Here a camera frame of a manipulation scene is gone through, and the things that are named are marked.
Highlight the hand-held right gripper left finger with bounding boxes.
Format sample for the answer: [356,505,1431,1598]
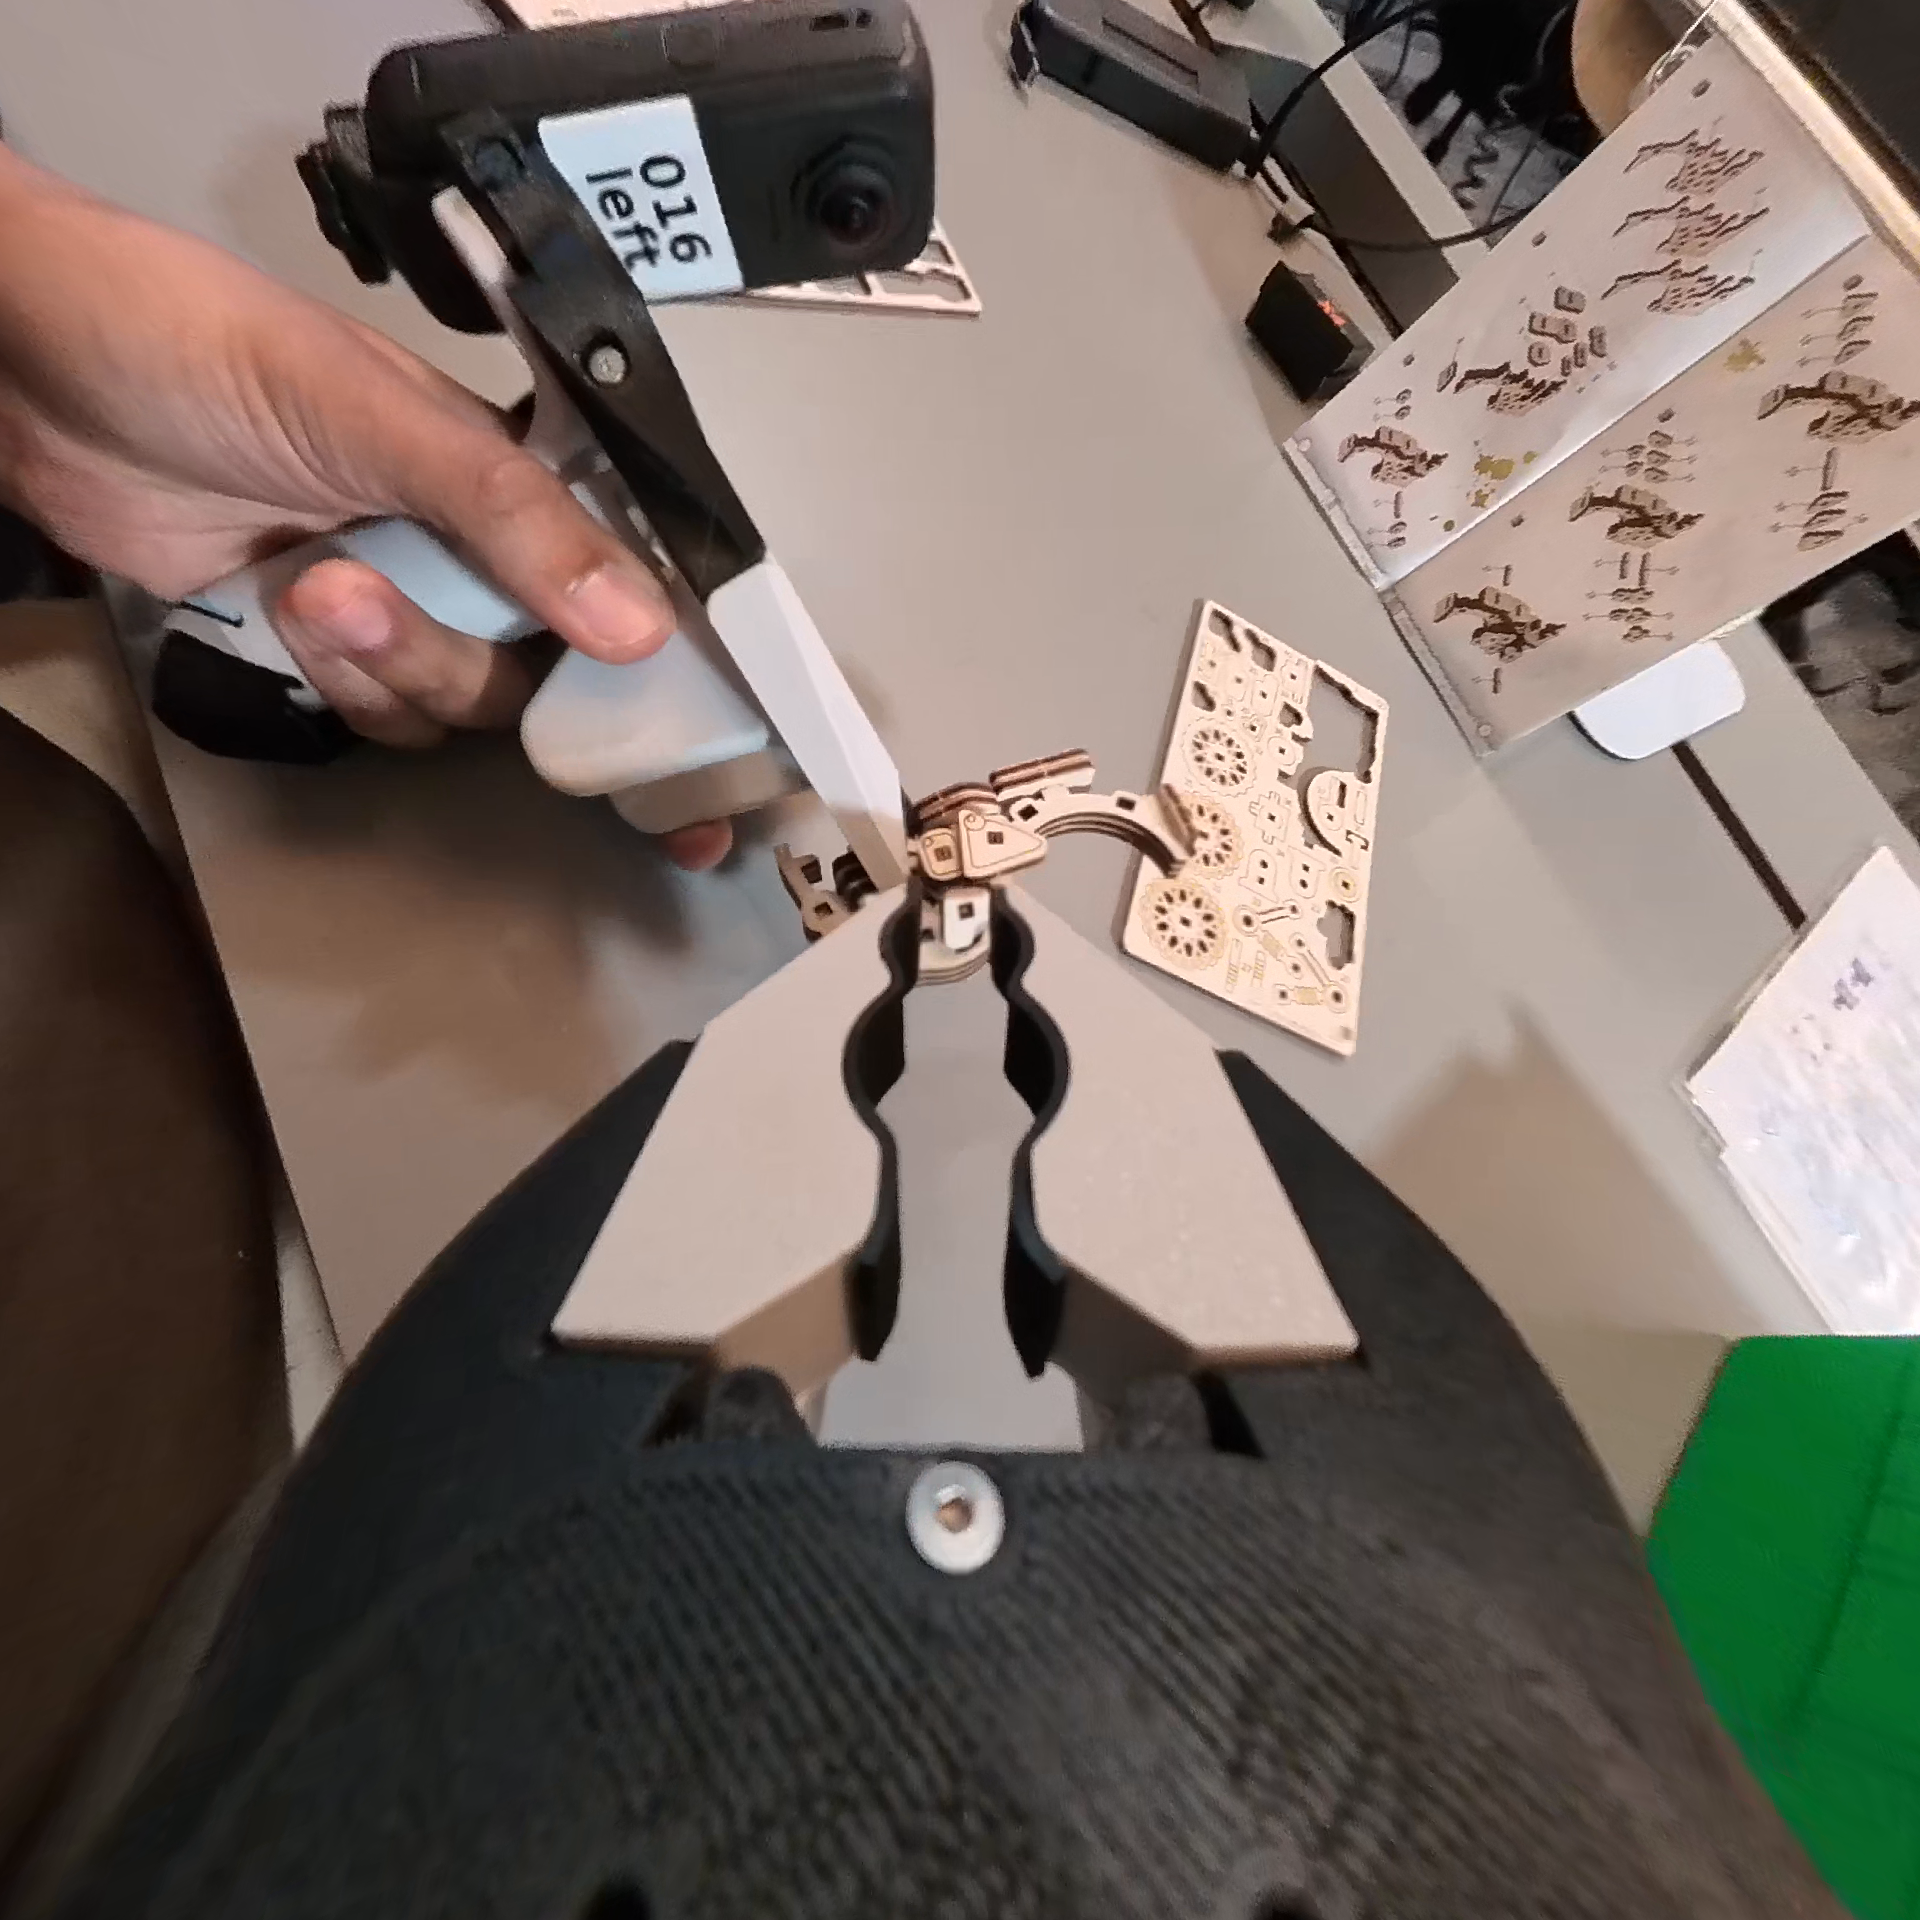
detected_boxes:
[548,887,922,1427]

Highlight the grey desk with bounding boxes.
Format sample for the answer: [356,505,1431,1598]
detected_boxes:
[0,0,1920,1683]

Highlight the black power strip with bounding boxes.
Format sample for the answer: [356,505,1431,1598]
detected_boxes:
[1012,0,1264,177]

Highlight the dark grey flat case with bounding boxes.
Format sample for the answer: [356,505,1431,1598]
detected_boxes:
[1272,57,1479,337]

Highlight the black panel with wooden rim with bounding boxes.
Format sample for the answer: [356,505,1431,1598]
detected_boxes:
[1569,0,1920,154]

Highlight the folded instruction sheet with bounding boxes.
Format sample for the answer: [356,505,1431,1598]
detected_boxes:
[1287,59,1920,760]

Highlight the wooden cutout frame sheet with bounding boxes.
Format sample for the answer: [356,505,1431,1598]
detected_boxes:
[750,223,986,320]

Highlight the brown shirt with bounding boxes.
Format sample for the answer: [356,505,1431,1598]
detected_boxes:
[0,704,295,1833]

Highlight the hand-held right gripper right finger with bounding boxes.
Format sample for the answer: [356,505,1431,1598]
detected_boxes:
[987,892,1366,1427]

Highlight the wooden model assembly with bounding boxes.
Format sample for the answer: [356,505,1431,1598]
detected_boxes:
[772,745,1202,993]

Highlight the small black box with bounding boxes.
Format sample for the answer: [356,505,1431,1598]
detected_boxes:
[1246,259,1377,400]

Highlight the printed paper in sleeve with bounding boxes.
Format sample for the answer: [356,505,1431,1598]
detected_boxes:
[1681,849,1920,1337]

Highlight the person's left hand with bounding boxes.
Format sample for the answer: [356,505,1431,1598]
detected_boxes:
[0,142,737,876]

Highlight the green plastic bin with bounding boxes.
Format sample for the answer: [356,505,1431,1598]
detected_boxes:
[1648,1332,1920,1920]

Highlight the wooden gear parts sheet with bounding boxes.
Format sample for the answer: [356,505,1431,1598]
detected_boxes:
[1119,599,1393,1059]

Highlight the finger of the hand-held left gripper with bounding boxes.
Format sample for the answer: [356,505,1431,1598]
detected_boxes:
[704,552,912,890]

